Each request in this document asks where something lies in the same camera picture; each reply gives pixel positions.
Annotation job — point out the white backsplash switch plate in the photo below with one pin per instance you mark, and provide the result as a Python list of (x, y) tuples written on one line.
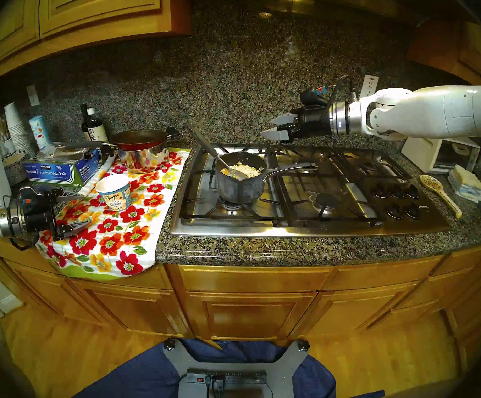
[(33, 95)]

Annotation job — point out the dark blue cloth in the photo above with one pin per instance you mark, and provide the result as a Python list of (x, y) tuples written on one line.
[(141, 376)]

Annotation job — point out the light blue patterned cup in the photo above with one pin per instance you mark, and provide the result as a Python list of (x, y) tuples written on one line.
[(39, 132)]

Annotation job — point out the wooden lower cabinets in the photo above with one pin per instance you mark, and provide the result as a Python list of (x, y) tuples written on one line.
[(249, 306)]

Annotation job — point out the stack of white paper cups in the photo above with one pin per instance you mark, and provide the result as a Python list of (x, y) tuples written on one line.
[(16, 127)]

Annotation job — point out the grey power strip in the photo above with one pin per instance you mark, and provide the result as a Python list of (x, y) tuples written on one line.
[(236, 377)]

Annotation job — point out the stainless steel gas cooktop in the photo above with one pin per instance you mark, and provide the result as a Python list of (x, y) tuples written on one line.
[(307, 230)]

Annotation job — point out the black cast iron grate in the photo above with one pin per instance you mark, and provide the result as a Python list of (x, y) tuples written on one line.
[(207, 217), (284, 194), (390, 169)]

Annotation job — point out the steel pot with red inside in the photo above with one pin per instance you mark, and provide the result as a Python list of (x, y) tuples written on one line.
[(143, 158)]

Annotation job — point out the plain dark bottle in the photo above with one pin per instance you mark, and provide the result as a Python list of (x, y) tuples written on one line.
[(83, 119)]

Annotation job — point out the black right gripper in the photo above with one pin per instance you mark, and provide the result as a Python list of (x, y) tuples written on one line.
[(313, 123)]

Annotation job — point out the white blue oatmeal paper cup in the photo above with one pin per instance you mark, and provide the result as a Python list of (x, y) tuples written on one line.
[(114, 194)]

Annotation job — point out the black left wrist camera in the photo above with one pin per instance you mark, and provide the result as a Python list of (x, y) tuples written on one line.
[(33, 196)]

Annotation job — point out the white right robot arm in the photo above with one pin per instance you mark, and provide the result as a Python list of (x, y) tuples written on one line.
[(431, 111)]

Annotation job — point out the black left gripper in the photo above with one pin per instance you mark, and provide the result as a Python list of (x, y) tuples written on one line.
[(37, 217)]

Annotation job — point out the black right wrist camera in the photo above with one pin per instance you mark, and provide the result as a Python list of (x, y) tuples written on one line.
[(312, 96)]

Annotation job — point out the wooden upper cabinet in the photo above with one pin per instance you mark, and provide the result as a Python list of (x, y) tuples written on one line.
[(473, 53), (99, 7)]

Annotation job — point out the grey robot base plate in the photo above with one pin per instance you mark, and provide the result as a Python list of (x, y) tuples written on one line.
[(286, 372)]

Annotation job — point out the yellow ceramic spoon rest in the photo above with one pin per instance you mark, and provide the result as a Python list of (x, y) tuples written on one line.
[(435, 185)]

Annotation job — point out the blue foil box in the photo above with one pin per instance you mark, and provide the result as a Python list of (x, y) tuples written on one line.
[(58, 173)]

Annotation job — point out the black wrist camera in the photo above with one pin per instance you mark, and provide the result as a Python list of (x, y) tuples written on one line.
[(33, 196), (312, 96)]

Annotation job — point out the dark bottle with white label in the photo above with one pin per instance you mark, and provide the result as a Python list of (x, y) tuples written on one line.
[(97, 132)]

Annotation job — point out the black cooktop knob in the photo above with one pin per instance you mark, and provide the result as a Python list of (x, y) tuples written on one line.
[(412, 190), (394, 211), (397, 190), (412, 210), (378, 190)]

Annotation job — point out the white countertop appliance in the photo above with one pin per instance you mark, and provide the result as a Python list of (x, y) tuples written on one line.
[(423, 152)]

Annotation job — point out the white wall outlet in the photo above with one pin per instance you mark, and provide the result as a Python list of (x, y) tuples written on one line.
[(369, 84)]

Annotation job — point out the folded cloth stack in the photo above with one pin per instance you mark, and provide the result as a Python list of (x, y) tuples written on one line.
[(466, 185)]

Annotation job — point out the floral kitchen towel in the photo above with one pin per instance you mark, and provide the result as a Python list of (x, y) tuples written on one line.
[(141, 235)]

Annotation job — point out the white utensil holder cup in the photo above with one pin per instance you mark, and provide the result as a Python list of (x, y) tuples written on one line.
[(8, 146)]

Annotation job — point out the speckled round container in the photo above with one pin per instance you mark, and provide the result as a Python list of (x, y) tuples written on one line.
[(14, 169)]

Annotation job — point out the small dark saucepan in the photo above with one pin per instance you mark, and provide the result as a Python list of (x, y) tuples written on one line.
[(240, 190)]

